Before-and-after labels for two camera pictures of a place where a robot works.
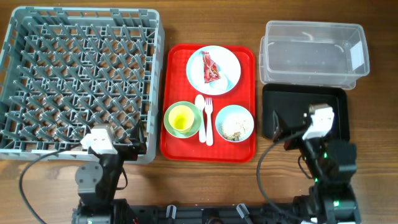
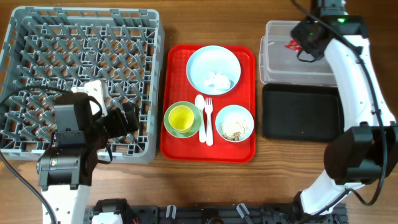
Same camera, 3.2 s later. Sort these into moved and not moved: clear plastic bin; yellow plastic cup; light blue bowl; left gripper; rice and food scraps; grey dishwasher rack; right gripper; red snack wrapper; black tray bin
Moved: left gripper; right gripper; red snack wrapper
Not moved: clear plastic bin; rice and food scraps; black tray bin; grey dishwasher rack; yellow plastic cup; light blue bowl
